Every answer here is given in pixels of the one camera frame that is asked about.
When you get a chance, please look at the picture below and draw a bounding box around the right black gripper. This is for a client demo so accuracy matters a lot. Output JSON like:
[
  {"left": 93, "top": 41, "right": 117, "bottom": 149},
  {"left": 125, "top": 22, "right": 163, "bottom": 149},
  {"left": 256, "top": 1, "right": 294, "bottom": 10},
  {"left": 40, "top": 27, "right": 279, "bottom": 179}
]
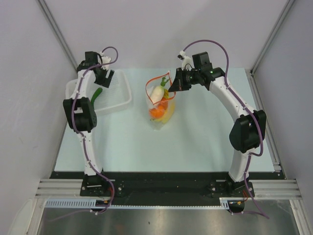
[{"left": 169, "top": 68, "right": 201, "bottom": 93}]

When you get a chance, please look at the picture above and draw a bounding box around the green toy chili pepper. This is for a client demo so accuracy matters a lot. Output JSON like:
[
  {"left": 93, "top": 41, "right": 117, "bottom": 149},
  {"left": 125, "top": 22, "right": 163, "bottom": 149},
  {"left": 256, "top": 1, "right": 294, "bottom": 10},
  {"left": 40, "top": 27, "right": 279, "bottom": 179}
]
[{"left": 90, "top": 87, "right": 103, "bottom": 106}]

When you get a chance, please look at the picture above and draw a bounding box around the white toy radish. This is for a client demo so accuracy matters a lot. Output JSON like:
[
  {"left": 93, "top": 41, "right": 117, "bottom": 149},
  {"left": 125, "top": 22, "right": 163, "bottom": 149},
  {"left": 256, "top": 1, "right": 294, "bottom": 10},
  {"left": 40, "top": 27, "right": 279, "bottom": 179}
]
[{"left": 150, "top": 76, "right": 170, "bottom": 104}]

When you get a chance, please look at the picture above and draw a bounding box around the clear zip top bag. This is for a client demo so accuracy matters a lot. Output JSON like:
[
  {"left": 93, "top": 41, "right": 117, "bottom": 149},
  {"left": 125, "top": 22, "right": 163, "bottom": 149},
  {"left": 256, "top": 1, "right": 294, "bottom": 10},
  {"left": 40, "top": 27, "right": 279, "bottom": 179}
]
[{"left": 145, "top": 71, "right": 176, "bottom": 130}]

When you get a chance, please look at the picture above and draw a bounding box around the yellow toy banana bunch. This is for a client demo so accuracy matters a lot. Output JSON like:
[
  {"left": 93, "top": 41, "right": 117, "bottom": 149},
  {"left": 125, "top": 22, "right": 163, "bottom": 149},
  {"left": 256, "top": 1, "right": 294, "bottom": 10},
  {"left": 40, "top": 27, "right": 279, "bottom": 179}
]
[{"left": 150, "top": 97, "right": 175, "bottom": 124}]

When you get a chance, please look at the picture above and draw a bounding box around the orange toy tangerine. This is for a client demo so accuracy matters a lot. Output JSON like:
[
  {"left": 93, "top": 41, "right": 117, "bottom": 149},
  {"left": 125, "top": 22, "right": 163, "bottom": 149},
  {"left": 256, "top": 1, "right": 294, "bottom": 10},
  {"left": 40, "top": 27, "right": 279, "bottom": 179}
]
[{"left": 149, "top": 108, "right": 165, "bottom": 119}]

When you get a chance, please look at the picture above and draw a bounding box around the orange toy pumpkin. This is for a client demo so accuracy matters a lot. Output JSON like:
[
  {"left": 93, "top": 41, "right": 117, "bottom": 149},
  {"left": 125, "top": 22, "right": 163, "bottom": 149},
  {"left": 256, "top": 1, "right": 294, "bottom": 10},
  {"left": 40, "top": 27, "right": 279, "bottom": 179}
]
[{"left": 157, "top": 101, "right": 168, "bottom": 110}]

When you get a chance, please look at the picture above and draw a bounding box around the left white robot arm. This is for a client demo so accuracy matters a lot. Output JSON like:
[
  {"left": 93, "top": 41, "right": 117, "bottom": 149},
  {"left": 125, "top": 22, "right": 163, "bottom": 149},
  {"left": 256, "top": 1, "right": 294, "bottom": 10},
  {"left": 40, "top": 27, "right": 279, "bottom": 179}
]
[{"left": 63, "top": 51, "right": 114, "bottom": 197}]

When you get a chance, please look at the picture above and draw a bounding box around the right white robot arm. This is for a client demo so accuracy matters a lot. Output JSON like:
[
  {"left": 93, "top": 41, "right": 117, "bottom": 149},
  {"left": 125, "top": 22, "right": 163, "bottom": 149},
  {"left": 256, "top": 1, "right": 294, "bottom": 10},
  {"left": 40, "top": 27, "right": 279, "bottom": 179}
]
[{"left": 169, "top": 51, "right": 267, "bottom": 196}]

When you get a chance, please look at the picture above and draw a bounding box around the white plastic basket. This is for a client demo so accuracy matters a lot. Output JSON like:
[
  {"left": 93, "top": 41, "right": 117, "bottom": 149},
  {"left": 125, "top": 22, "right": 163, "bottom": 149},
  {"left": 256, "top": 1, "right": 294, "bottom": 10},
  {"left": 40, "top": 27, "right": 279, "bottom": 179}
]
[{"left": 62, "top": 70, "right": 132, "bottom": 117}]

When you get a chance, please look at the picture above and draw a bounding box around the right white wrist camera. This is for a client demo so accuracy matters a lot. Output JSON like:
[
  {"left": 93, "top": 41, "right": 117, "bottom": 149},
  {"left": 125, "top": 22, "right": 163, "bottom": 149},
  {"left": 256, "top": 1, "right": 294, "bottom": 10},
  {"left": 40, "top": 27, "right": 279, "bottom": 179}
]
[{"left": 178, "top": 50, "right": 193, "bottom": 71}]

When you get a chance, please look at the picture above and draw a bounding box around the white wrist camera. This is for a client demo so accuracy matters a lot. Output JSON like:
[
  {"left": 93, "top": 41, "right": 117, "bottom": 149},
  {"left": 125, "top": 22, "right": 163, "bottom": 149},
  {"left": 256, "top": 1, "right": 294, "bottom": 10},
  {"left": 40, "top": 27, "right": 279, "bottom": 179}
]
[
  {"left": 99, "top": 52, "right": 112, "bottom": 71},
  {"left": 178, "top": 50, "right": 193, "bottom": 71}
]

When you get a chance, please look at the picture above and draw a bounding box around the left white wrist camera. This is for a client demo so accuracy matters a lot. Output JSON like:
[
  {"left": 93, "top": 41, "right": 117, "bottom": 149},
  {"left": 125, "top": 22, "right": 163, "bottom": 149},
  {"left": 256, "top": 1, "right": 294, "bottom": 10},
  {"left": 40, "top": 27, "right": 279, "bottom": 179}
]
[{"left": 99, "top": 52, "right": 112, "bottom": 71}]

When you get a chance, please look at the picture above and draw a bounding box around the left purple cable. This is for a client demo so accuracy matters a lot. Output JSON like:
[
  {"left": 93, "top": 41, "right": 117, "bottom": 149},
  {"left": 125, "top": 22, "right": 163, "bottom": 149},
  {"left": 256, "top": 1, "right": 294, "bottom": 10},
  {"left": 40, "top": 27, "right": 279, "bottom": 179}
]
[{"left": 47, "top": 46, "right": 119, "bottom": 222}]

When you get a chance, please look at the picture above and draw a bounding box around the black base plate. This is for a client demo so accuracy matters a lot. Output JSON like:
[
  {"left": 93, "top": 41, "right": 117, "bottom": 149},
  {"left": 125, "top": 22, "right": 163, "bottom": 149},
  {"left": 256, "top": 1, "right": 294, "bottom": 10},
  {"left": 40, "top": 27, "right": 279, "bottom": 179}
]
[{"left": 50, "top": 171, "right": 255, "bottom": 213}]

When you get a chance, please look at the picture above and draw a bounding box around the white cable duct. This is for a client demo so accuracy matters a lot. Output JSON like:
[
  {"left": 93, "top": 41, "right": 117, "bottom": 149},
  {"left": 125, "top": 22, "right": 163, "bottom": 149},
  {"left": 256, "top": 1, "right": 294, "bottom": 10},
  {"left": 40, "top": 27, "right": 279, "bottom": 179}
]
[{"left": 45, "top": 199, "right": 229, "bottom": 210}]

